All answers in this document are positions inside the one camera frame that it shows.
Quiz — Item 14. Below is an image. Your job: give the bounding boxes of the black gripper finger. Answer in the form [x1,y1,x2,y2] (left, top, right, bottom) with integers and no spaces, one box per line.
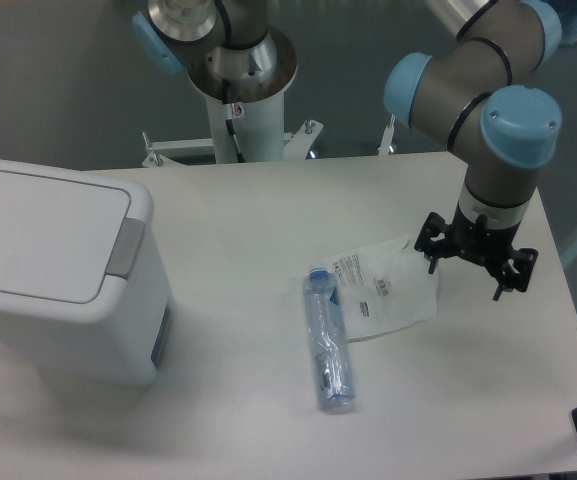
[414,212,456,274]
[487,248,539,301]

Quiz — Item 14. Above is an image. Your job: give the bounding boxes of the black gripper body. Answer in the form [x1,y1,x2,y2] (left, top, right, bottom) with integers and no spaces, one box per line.
[446,202,526,264]

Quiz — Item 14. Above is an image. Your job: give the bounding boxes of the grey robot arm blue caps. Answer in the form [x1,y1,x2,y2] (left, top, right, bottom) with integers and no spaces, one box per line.
[132,1,562,293]

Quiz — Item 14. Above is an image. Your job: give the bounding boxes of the white push-lid trash can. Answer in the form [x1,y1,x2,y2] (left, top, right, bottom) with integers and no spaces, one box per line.
[0,160,172,385]

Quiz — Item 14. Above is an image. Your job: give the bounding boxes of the crumpled clear plastic bag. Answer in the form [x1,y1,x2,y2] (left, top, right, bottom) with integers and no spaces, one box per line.
[320,235,439,342]

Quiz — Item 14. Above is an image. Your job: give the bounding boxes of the clear plastic water bottle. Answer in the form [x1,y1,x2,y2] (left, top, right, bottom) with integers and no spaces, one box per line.
[302,264,355,414]

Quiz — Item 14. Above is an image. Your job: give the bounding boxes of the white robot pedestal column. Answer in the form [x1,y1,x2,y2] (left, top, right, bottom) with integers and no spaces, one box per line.
[205,93,284,164]

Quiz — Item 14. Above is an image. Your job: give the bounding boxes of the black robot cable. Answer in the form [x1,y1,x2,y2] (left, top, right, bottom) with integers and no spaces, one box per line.
[223,79,247,164]

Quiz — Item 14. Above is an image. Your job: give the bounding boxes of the white pedestal base frame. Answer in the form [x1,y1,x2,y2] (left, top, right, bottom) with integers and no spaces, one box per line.
[140,113,399,168]

